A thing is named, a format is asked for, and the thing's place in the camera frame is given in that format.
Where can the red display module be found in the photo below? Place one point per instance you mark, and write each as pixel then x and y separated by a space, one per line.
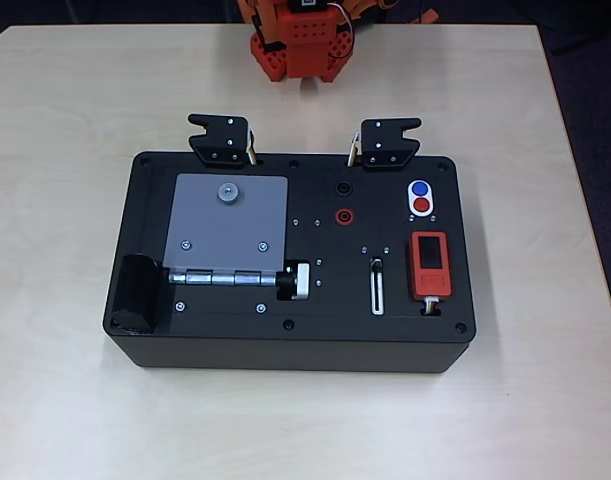
pixel 432 285

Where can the grey round door knob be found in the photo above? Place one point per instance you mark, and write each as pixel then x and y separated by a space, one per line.
pixel 228 192

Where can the black banana socket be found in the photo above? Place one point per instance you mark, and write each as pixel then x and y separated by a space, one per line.
pixel 344 189

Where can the orange printed part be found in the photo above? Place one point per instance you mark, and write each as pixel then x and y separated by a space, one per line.
pixel 427 17

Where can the red printed table clamp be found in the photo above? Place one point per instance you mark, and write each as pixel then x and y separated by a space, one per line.
pixel 270 62
pixel 342 45

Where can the blue push button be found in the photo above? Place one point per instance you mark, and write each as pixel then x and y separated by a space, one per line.
pixel 419 188

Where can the silver metal hinge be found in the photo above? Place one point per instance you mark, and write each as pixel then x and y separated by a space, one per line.
pixel 220 278

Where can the black cylinder post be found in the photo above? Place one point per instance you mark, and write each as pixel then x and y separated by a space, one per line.
pixel 135 290

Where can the white hinge end block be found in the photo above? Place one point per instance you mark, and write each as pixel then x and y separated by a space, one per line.
pixel 301 282

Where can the red robot arm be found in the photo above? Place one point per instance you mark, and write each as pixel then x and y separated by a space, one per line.
pixel 310 45

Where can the red push button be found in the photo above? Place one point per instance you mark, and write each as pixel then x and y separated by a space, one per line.
pixel 422 204

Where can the grey hinged door plate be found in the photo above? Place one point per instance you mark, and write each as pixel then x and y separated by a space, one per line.
pixel 225 230

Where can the red banana socket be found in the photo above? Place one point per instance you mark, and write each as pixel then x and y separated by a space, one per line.
pixel 344 216

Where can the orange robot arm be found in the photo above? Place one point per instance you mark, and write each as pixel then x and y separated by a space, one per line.
pixel 262 15

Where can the black task board box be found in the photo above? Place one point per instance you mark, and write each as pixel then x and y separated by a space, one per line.
pixel 325 350

